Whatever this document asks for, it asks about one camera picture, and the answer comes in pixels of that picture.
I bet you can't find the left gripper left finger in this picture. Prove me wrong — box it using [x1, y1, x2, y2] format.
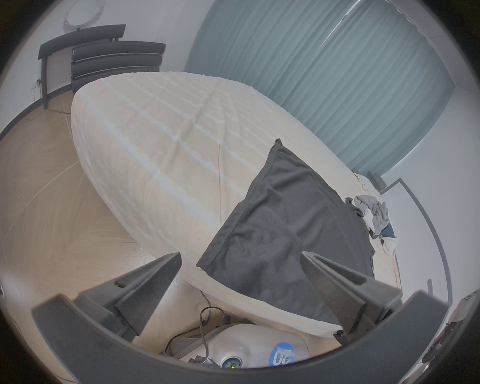
[73, 251, 184, 343]

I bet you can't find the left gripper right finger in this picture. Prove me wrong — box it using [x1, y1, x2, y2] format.
[299, 251, 403, 347]

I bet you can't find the black T-shirt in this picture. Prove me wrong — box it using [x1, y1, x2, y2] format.
[196, 138, 377, 325]

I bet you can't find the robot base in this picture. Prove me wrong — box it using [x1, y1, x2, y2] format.
[163, 322, 313, 373]

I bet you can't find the pile of clothes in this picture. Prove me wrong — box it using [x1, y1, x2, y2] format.
[345, 194, 399, 256]

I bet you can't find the white printed pillow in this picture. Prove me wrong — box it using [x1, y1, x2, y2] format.
[352, 172, 376, 193]

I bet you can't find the bed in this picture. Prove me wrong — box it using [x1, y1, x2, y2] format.
[70, 70, 455, 338]

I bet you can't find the blue-green curtain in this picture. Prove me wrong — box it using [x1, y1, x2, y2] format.
[183, 0, 457, 177]

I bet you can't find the black chest of drawers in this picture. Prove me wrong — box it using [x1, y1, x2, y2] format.
[70, 41, 166, 94]

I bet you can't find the black desk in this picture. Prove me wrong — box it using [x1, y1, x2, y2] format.
[37, 24, 127, 110]

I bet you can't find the black cable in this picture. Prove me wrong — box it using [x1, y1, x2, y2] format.
[165, 289, 234, 362]

